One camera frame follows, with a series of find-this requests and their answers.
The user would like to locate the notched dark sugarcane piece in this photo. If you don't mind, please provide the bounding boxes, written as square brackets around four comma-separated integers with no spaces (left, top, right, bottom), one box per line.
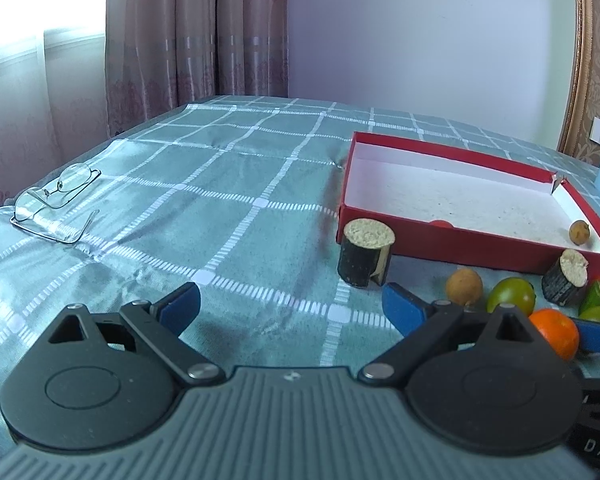
[337,219,396,288]

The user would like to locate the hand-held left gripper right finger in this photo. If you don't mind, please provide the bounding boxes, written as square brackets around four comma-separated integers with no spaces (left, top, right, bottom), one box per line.
[358,282,538,387]

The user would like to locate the red cardboard box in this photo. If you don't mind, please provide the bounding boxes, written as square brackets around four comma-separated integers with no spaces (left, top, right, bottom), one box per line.
[336,131,600,281]

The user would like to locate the metal frame eyeglasses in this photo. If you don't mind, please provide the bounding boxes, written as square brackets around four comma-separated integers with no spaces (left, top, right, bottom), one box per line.
[10,162,102,245]

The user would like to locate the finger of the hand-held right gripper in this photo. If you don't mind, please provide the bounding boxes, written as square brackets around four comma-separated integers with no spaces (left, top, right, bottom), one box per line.
[576,316,600,355]

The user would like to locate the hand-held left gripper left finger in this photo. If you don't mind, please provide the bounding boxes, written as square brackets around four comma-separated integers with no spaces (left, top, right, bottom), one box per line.
[47,282,227,387]

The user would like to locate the green cut cucumber piece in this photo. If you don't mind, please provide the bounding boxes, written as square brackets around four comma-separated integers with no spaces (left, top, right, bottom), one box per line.
[577,280,600,323]

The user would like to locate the orange tangerine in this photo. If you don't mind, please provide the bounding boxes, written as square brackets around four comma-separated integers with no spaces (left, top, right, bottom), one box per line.
[528,309,580,362]

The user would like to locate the pink patterned curtain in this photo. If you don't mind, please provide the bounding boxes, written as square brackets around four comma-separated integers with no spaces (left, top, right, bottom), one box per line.
[105,0,291,138]

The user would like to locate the large green tomato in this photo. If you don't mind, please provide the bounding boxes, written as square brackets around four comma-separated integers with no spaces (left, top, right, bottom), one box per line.
[486,277,537,316]

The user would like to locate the white sheer curtain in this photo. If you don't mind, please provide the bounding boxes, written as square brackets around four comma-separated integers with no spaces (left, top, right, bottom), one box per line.
[0,30,111,211]

